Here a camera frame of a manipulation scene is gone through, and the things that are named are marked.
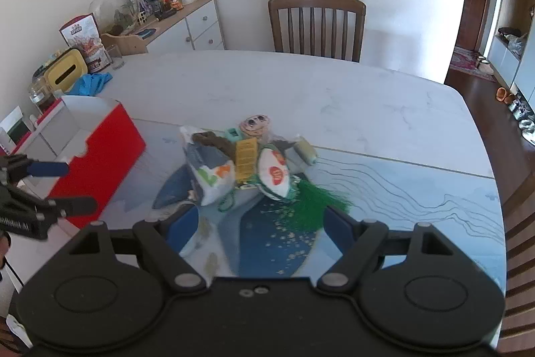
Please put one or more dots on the wooden dining chair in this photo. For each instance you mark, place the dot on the wooden dining chair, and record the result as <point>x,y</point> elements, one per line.
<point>520,256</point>
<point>317,26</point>

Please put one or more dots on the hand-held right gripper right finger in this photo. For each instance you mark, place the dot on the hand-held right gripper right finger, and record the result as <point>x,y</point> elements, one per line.
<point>337,225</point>

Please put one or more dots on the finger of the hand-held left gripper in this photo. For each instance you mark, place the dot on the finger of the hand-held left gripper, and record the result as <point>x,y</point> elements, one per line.
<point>73,206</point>
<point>48,168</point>

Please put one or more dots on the white cabinet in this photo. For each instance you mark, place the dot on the white cabinet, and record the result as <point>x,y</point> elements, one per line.
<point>508,64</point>

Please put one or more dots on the drinking glass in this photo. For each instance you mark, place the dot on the drinking glass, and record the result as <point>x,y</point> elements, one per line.
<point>115,58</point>

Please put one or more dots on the red cardboard box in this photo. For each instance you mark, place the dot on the red cardboard box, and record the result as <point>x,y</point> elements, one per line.
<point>108,156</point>

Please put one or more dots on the cartoon face figure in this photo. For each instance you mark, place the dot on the cartoon face figure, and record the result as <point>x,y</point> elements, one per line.
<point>255,125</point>

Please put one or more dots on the patterned rug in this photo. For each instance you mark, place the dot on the patterned rug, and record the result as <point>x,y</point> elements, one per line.
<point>468,62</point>

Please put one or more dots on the yellow rectangular box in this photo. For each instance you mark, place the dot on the yellow rectangular box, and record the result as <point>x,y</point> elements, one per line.
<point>245,158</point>

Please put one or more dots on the blue white tissue packet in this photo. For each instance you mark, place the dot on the blue white tissue packet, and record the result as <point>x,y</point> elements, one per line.
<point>209,175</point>

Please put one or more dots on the wooden tray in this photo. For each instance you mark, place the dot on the wooden tray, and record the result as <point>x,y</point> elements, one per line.
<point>125,43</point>

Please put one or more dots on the small teal plastic item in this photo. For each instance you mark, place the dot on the small teal plastic item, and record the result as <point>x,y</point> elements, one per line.
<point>232,134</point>

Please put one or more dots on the glass jar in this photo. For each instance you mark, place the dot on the glass jar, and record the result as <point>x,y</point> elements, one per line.
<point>41,97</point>

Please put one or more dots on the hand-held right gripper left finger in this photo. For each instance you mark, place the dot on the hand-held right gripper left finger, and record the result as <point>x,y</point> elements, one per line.
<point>184,229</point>

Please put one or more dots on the yellow tissue box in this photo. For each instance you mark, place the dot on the yellow tissue box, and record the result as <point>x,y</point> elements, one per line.
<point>65,70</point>

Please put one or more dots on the dark wooden door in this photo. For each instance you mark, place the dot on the dark wooden door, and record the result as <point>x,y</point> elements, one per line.
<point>472,14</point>

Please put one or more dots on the red printed tin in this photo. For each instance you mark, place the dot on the red printed tin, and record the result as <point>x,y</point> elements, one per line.
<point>85,41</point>

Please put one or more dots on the embroidered sachet with green tassel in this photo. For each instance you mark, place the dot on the embroidered sachet with green tassel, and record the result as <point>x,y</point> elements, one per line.
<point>273,173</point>

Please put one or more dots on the olive green tube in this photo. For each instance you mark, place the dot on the olive green tube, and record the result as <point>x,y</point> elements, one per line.
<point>306,150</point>

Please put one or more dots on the brown hair scrunchie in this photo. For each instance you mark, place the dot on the brown hair scrunchie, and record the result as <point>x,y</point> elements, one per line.
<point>209,138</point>

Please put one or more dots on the white wooden sideboard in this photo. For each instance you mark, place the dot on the white wooden sideboard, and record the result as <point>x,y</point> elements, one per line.
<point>200,26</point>

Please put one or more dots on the green white card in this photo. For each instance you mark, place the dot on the green white card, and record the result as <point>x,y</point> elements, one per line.
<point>14,127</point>

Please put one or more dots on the orange slippers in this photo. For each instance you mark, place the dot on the orange slippers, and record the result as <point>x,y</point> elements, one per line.
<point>503,94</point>

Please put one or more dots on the blue cloth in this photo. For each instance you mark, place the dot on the blue cloth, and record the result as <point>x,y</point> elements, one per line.
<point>92,83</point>

